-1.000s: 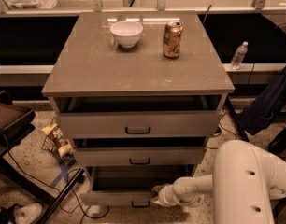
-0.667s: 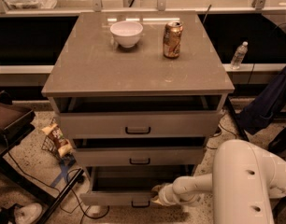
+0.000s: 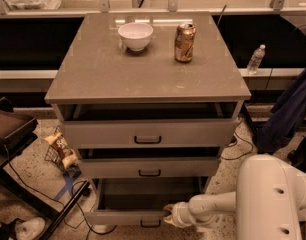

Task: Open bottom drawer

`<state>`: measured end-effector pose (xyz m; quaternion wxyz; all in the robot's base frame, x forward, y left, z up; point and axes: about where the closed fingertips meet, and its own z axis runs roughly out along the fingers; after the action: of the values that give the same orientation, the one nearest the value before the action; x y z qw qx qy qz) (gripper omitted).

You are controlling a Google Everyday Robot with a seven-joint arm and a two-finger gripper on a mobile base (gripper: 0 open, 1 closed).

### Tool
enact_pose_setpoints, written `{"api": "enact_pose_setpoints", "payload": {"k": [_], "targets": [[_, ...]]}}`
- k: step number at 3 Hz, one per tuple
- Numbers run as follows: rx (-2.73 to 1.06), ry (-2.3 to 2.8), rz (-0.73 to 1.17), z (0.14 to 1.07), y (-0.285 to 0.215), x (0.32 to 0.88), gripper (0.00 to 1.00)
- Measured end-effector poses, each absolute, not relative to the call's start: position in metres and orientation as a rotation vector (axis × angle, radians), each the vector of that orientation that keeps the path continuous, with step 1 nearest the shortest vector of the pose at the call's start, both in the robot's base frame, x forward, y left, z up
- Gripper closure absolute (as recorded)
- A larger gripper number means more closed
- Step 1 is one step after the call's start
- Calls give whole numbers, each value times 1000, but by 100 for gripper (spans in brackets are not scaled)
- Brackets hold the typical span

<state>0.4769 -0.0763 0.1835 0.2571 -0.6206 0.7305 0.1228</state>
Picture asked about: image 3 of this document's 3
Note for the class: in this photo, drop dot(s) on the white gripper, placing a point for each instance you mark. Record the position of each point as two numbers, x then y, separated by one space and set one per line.
180 213

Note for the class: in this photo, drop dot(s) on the drawer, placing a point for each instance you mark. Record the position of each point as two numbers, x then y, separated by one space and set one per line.
148 167
140 201
148 133

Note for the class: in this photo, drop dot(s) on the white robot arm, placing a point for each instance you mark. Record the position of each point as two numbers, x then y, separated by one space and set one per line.
269 202

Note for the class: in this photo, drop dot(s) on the grey drawer cabinet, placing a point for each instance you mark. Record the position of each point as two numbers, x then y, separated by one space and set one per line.
100 80

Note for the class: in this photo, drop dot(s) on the snack chip bag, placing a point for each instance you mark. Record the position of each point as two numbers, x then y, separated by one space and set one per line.
58 143

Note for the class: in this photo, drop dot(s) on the white shoe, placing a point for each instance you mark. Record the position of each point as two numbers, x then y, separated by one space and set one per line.
29 229

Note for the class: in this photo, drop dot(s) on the black office chair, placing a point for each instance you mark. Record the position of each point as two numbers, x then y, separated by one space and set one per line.
298 156

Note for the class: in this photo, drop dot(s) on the dark blue jacket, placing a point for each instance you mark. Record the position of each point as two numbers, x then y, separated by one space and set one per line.
288 114

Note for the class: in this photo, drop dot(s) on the clear plastic water bottle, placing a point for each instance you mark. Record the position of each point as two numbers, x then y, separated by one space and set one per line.
256 60

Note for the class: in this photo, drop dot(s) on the golden soda can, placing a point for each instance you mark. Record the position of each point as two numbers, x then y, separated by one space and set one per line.
184 42

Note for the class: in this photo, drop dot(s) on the white bowl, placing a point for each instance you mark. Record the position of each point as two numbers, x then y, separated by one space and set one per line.
135 35

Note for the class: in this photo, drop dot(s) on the small wire basket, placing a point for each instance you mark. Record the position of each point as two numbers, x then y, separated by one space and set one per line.
52 156

